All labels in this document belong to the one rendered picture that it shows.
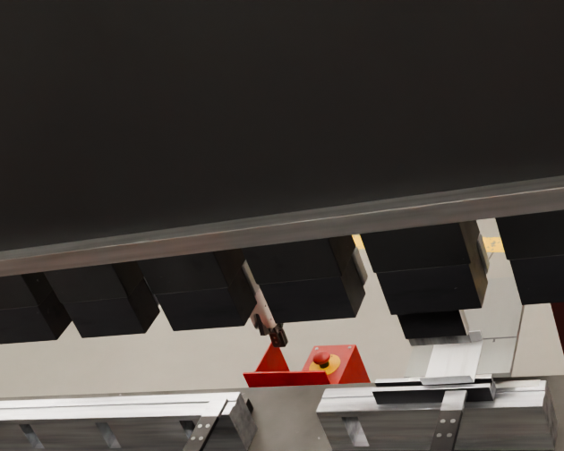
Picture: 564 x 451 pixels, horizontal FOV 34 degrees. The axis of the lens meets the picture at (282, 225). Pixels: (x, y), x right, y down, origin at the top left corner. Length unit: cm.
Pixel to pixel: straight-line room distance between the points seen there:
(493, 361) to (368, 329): 194
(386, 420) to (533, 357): 158
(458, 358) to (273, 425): 41
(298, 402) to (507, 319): 45
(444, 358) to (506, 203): 61
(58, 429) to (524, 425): 95
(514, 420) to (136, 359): 256
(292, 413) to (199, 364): 190
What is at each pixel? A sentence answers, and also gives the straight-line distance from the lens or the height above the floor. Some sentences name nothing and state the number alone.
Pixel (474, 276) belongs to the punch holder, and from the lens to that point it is 137.
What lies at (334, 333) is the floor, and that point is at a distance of 353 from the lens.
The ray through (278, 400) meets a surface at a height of 87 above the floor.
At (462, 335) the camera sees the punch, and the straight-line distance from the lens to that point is 147.
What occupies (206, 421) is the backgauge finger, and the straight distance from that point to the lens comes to 168.
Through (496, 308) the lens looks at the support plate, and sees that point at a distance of 168.
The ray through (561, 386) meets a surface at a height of 88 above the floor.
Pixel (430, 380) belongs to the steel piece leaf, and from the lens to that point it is 154.
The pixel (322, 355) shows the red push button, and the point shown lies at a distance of 204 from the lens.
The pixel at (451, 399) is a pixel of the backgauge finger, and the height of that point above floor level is 100.
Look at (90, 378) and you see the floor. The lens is 396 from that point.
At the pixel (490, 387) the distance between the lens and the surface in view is 153.
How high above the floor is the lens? 198
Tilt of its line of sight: 27 degrees down
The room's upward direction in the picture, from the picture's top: 22 degrees counter-clockwise
